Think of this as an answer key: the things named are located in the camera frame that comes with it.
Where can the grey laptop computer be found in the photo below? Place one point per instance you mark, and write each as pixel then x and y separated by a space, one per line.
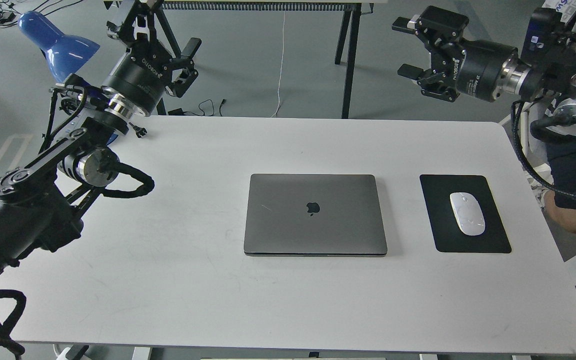
pixel 314 215

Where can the seated person in shorts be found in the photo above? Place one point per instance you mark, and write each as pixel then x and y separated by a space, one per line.
pixel 562 161

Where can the blue desk lamp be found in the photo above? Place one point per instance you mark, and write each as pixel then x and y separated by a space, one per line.
pixel 65 54

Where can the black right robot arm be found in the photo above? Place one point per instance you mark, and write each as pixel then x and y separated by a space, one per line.
pixel 546 63

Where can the black mouse pad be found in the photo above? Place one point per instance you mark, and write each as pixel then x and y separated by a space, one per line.
pixel 442 192

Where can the white cardboard box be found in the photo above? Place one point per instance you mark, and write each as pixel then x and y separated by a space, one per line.
pixel 566 7

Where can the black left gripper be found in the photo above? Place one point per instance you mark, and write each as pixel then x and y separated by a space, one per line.
pixel 139 76

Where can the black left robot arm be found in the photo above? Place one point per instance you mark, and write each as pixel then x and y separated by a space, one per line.
pixel 42 203

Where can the white computer mouse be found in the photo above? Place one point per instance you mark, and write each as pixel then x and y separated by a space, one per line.
pixel 467 213

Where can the black background table frame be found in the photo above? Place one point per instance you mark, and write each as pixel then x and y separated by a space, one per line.
pixel 271 58

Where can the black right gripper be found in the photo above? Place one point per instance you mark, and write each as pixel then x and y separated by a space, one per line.
pixel 478 68

